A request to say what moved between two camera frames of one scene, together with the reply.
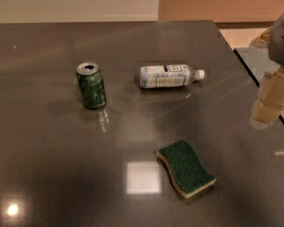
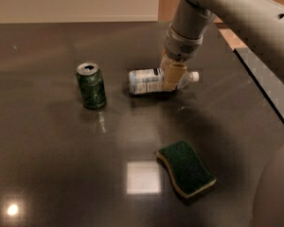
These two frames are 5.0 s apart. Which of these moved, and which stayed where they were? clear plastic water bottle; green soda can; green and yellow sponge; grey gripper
Moved: grey gripper; clear plastic water bottle
Stayed: green and yellow sponge; green soda can
